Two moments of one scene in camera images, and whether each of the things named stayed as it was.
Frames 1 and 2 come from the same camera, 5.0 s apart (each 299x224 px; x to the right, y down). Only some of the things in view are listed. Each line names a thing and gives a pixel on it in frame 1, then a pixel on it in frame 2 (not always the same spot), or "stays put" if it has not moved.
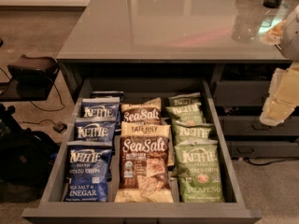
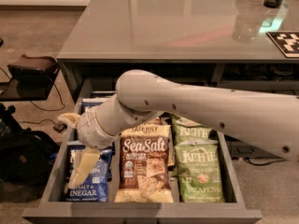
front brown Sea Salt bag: x=146 y=163 stays put
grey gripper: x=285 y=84 to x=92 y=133
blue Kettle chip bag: x=88 y=174 stays put
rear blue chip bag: x=106 y=93 stays put
